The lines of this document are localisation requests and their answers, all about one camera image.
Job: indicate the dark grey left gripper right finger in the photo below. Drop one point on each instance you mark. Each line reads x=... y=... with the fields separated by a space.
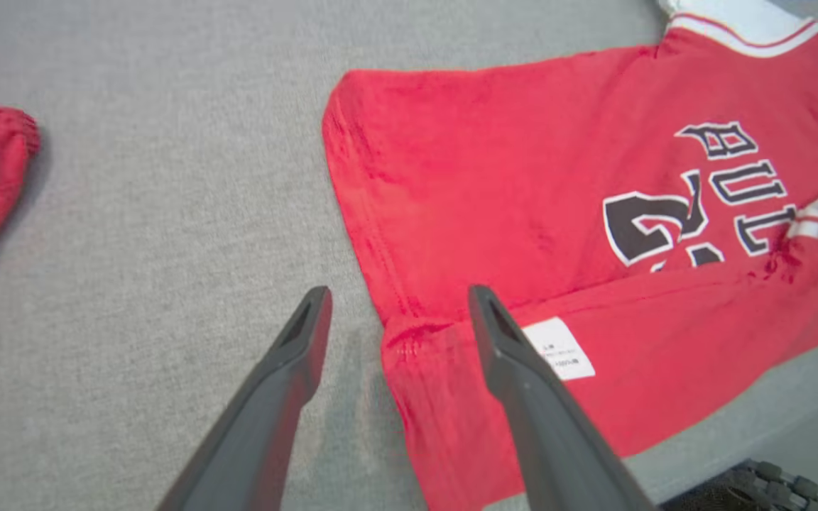
x=551 y=440

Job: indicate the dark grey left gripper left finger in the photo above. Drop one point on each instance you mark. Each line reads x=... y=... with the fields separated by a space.
x=267 y=426

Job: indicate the red basketball jersey number 23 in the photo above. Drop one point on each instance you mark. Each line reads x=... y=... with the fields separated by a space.
x=487 y=177

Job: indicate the grey fabric sofa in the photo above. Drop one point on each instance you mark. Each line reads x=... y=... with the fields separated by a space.
x=167 y=177

